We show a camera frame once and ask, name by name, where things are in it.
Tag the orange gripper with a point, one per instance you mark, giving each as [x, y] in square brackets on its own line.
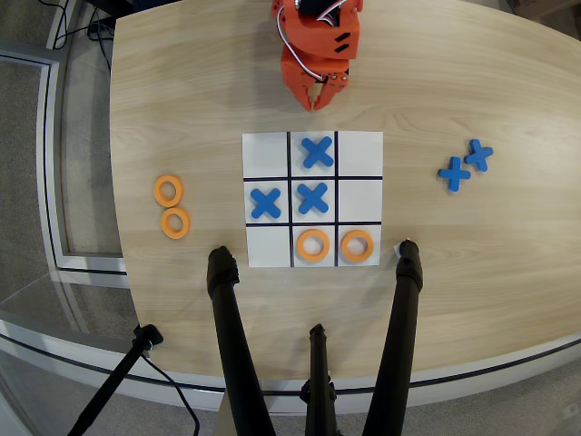
[296, 78]

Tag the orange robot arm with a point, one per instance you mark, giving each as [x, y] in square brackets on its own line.
[278, 13]

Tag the brown cardboard box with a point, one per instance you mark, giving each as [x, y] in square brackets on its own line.
[540, 6]

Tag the blue foam cross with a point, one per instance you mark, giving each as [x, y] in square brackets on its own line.
[454, 173]
[312, 198]
[266, 203]
[478, 155]
[318, 152]

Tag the white tic-tac-toe grid sheet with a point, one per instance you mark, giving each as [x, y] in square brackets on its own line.
[358, 154]

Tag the thick black tripod leg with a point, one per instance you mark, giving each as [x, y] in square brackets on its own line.
[231, 336]
[397, 336]

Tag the thin black tripod leg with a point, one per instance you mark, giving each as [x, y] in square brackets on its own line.
[319, 372]

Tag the slim black stand pole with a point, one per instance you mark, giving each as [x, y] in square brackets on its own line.
[113, 381]

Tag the grey metal glass frame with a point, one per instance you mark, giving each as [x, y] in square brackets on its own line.
[50, 159]

